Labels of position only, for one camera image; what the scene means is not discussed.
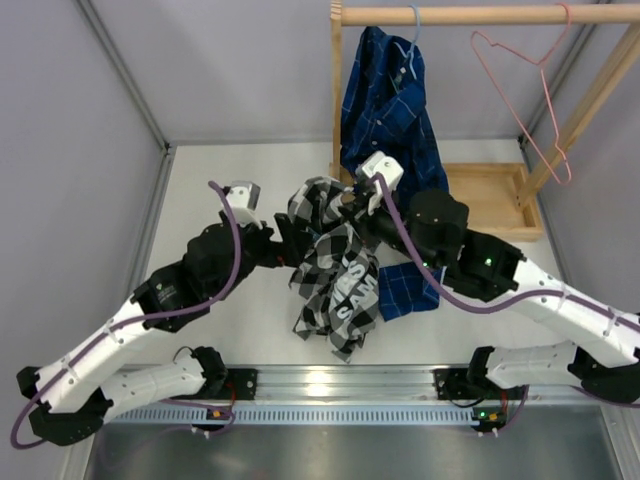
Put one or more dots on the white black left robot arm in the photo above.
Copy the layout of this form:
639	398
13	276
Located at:
72	398

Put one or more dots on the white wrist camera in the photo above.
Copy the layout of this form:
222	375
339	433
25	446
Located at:
243	197
386	166

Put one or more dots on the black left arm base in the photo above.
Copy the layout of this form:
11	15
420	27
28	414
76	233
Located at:
239	384

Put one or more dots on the light blue hanger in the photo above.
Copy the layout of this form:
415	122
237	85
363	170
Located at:
414	40

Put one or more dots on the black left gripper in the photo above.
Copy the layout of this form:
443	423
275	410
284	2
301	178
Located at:
293	246

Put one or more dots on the black white checkered shirt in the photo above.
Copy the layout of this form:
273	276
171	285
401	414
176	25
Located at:
338	277

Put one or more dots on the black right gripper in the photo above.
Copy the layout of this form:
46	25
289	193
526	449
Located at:
368	224

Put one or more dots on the blue plaid shirt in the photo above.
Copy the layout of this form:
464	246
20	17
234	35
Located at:
384	109

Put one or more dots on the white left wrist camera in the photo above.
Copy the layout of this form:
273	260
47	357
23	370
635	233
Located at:
243	197

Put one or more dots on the wooden clothes rack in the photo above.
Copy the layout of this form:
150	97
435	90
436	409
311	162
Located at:
502	199

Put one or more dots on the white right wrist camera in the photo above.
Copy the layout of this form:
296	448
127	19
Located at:
386	166

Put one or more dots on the slotted grey cable duct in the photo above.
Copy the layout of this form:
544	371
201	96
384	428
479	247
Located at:
304	415

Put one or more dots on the aluminium mounting rail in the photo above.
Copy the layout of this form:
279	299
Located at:
350	382

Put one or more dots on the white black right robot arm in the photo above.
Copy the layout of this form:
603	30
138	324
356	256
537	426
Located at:
482	274

